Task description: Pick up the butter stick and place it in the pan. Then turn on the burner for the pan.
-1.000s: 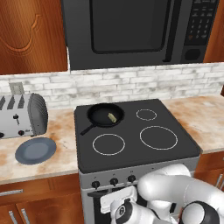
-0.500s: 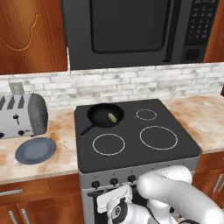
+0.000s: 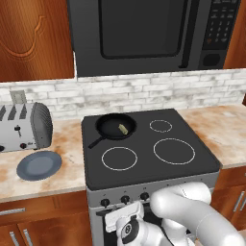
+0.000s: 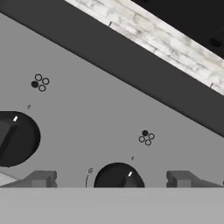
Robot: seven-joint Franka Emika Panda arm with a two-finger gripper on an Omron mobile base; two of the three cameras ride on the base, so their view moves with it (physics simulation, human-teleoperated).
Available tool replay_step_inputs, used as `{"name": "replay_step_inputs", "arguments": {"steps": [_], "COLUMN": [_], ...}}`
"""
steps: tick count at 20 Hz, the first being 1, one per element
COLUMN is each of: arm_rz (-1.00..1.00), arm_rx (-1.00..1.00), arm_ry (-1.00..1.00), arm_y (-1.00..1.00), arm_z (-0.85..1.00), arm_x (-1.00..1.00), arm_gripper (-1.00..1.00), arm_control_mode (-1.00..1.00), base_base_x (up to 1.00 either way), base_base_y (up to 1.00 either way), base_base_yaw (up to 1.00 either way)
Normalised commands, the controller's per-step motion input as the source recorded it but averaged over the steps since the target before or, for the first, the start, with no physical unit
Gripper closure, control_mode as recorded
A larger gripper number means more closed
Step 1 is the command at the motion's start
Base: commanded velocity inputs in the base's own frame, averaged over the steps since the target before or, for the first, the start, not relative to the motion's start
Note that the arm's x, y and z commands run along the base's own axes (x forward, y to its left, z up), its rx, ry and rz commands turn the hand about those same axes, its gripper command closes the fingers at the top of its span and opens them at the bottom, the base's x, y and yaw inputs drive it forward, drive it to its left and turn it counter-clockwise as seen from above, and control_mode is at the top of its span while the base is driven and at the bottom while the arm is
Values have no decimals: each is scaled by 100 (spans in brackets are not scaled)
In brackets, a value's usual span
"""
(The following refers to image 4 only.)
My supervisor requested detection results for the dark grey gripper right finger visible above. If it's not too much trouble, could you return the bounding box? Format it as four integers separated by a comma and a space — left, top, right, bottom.
165, 170, 224, 189

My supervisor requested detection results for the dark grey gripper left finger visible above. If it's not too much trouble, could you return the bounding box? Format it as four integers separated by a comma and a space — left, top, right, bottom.
2, 170, 58, 189

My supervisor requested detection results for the black hob knob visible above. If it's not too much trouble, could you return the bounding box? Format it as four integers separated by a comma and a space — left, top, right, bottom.
93, 162, 146, 189
0, 110, 42, 168

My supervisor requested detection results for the grey and black hob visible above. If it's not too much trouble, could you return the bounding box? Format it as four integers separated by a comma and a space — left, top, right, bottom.
0, 0, 224, 189

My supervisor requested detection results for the black range hood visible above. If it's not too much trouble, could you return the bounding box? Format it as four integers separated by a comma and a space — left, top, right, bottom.
130, 0, 224, 60

